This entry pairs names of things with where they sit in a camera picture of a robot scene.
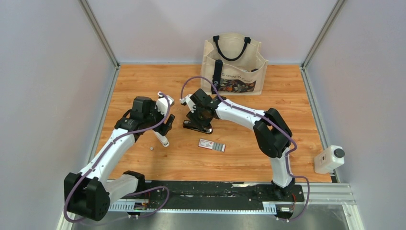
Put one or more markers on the white plastic bottle black cap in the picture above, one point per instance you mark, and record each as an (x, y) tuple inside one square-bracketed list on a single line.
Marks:
[(329, 159)]

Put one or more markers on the black stapler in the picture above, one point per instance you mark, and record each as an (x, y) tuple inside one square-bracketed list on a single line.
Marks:
[(188, 124)]

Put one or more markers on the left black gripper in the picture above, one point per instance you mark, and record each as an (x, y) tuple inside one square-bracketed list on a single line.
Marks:
[(163, 129)]

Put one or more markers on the white stapler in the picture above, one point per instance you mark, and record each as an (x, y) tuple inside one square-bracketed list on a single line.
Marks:
[(163, 139)]

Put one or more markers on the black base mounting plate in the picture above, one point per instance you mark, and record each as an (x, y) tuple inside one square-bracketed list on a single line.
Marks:
[(204, 195)]

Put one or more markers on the beige canvas tote bag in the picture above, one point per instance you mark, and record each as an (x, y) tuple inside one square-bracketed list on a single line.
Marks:
[(233, 63)]

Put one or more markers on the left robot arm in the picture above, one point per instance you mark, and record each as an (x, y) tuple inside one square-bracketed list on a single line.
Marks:
[(88, 193)]

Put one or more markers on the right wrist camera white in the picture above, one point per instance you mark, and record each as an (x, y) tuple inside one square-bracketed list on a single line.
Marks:
[(187, 101)]

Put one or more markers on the red white staple box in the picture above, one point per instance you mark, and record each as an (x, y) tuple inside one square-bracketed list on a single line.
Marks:
[(211, 145)]

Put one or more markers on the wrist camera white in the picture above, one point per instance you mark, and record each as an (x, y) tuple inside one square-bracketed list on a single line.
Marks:
[(187, 101), (163, 104)]

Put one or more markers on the aluminium frame rail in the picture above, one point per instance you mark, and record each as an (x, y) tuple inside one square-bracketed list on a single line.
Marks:
[(327, 206)]

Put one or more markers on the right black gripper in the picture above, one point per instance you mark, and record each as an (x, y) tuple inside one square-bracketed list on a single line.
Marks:
[(194, 115)]

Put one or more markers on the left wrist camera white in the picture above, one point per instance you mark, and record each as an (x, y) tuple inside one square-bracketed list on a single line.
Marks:
[(163, 104)]

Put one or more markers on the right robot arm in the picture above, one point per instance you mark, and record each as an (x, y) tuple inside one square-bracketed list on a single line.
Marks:
[(272, 134)]

